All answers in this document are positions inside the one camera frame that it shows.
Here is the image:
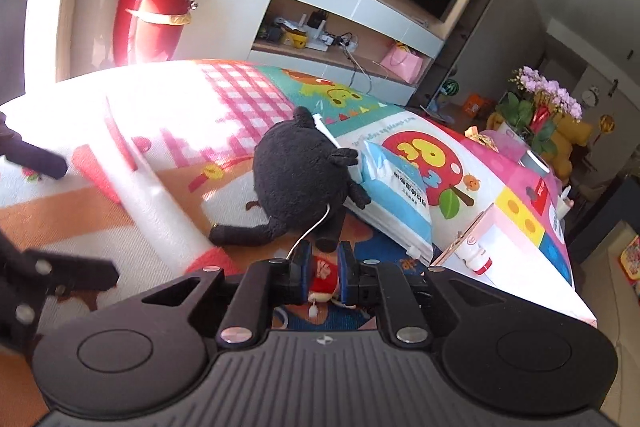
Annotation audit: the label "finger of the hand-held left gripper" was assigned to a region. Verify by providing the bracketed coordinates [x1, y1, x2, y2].
[0, 111, 69, 181]
[0, 229, 121, 352]

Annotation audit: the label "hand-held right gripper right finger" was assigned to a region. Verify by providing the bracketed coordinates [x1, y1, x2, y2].
[337, 241, 548, 348]

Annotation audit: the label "pink orchid plant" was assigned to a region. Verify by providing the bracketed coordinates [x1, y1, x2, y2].
[497, 66, 583, 158]

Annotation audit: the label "beige sofa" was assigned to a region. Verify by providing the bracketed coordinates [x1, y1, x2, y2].
[565, 219, 640, 358]

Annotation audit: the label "pink gift bag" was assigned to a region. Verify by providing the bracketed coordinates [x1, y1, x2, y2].
[378, 41, 426, 85]

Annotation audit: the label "orange cardboard box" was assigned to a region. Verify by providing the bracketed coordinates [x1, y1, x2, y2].
[462, 94, 488, 118]

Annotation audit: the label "small white toy red tag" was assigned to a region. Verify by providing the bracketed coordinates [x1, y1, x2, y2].
[306, 254, 351, 320]

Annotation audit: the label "white foam rocket red fins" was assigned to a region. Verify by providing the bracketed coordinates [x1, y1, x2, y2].
[87, 142, 241, 278]

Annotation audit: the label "colourful cartoon play mat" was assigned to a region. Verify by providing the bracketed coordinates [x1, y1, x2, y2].
[0, 59, 598, 358]

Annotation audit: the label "pink cardboard box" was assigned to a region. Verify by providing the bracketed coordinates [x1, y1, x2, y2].
[430, 202, 598, 325]

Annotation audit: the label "red cartoon bag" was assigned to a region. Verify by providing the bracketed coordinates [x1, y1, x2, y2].
[619, 234, 640, 280]

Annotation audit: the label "white plastic bottle toy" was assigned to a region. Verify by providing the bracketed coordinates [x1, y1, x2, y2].
[461, 239, 493, 276]

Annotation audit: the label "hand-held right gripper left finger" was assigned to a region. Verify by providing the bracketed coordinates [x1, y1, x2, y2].
[97, 241, 315, 348]

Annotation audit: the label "black plush toy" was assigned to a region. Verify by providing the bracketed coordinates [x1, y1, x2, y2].
[207, 106, 373, 253]

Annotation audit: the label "red barrel decoration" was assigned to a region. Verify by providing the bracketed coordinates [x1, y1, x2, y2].
[112, 0, 196, 68]

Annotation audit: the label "blue white wipes packet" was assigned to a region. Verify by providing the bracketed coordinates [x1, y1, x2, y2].
[345, 138, 436, 265]

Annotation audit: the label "white tissue box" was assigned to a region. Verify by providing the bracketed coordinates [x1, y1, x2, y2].
[555, 187, 573, 220]

